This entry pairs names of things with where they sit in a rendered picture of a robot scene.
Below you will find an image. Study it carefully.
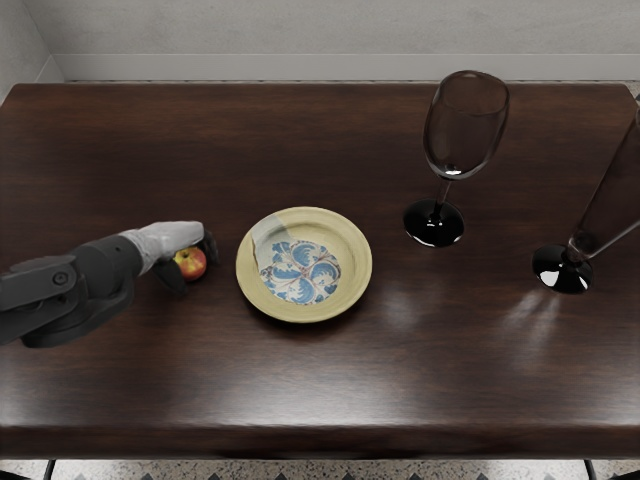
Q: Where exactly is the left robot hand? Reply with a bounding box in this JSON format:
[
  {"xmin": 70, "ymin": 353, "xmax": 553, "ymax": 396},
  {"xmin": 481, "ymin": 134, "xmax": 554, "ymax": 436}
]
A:
[{"xmin": 118, "ymin": 220, "xmax": 220, "ymax": 296}]

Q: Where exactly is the yellow plate with blue pattern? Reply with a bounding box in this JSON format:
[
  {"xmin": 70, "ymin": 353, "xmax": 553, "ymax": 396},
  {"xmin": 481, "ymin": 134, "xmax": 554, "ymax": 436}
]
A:
[{"xmin": 235, "ymin": 206, "xmax": 374, "ymax": 324}]

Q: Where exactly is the red yellow apple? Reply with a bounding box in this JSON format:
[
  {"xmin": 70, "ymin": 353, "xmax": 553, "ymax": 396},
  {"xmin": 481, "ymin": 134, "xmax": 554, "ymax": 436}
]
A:
[{"xmin": 172, "ymin": 246, "xmax": 208, "ymax": 282}]

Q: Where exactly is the wide-bowled wine glass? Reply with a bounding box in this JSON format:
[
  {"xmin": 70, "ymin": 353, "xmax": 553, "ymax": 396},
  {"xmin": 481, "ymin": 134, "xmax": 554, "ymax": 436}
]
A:
[{"xmin": 402, "ymin": 70, "xmax": 511, "ymax": 249}]

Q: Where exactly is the narrow flute glass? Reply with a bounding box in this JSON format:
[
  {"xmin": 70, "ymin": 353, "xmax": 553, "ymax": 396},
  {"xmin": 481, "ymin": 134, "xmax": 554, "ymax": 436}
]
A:
[{"xmin": 531, "ymin": 107, "xmax": 640, "ymax": 295}]

